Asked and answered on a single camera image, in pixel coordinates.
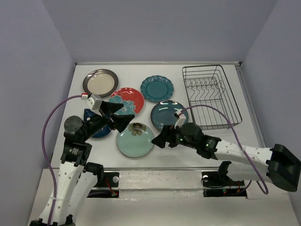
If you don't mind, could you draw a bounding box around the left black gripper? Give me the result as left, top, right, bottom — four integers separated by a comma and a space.
82, 100, 135, 140

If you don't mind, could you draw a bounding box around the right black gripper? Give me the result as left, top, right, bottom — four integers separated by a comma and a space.
151, 123, 198, 150

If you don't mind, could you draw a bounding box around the red plate with teal flower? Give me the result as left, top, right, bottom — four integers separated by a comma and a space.
109, 88, 144, 115

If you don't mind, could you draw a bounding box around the light green flower plate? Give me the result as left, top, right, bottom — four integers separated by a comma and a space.
116, 122, 154, 158

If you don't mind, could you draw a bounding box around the dark teal blossom plate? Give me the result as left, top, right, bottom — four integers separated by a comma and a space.
150, 100, 184, 131

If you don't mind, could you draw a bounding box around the dark blue square plate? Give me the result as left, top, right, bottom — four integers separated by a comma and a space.
83, 109, 111, 138

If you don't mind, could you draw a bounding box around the cream plate with brown rim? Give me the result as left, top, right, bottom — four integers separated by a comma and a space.
82, 69, 119, 97

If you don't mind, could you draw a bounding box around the teal scalloped plate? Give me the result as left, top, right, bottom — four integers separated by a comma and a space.
140, 75, 174, 103

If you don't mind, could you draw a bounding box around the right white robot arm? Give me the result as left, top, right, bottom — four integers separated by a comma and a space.
152, 123, 301, 192

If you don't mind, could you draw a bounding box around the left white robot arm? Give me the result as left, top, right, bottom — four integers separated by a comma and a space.
30, 99, 135, 226

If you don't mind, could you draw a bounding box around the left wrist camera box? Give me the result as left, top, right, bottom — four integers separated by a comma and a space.
81, 93, 102, 112

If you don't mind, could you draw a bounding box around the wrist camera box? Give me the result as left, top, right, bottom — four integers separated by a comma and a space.
81, 93, 102, 112
174, 110, 188, 128

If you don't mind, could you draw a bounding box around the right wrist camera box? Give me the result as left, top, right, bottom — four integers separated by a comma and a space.
174, 110, 188, 128

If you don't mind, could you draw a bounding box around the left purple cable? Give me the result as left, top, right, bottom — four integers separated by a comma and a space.
41, 94, 83, 226

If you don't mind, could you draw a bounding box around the black wire dish rack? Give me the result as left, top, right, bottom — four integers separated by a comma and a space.
182, 65, 243, 130

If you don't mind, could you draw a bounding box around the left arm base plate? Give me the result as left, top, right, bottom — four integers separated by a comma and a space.
87, 171, 119, 198

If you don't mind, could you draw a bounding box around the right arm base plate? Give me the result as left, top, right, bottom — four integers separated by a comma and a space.
200, 171, 247, 198

